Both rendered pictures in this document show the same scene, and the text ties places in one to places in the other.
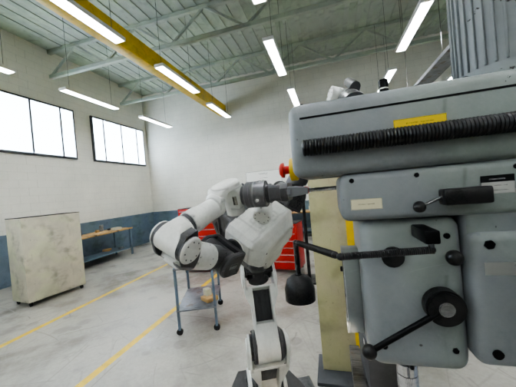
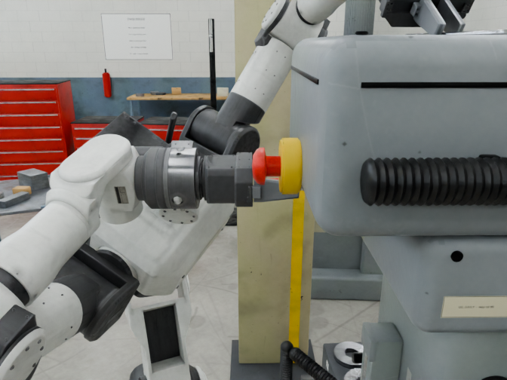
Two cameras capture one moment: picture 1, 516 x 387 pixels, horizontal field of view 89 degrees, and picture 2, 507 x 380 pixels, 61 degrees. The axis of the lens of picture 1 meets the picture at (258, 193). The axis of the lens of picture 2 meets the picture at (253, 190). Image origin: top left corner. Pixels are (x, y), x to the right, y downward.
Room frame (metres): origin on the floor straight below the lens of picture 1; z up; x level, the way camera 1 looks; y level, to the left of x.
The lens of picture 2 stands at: (0.28, 0.06, 1.88)
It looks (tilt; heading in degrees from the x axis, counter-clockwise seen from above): 19 degrees down; 344
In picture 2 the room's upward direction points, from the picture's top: straight up
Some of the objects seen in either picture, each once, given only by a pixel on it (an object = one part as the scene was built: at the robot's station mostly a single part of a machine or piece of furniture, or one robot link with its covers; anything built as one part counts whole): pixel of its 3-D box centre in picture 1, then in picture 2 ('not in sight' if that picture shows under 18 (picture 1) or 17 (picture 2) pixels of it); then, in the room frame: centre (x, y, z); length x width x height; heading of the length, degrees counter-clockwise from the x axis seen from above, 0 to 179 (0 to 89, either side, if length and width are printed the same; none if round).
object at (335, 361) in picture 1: (336, 246); (275, 188); (2.35, -0.66, 1.15); 0.52 x 0.40 x 2.30; 75
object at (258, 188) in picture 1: (272, 193); (210, 179); (0.87, -0.05, 1.70); 0.13 x 0.12 x 0.10; 165
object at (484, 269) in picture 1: (496, 279); not in sight; (0.58, -0.51, 1.47); 0.24 x 0.19 x 0.26; 165
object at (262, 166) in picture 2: (285, 170); (267, 166); (0.70, -0.08, 1.76); 0.04 x 0.03 x 0.04; 165
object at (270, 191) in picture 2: (297, 191); (275, 191); (0.79, -0.12, 1.70); 0.06 x 0.02 x 0.03; 75
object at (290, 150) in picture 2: (294, 169); (289, 166); (0.69, -0.10, 1.76); 0.06 x 0.02 x 0.06; 165
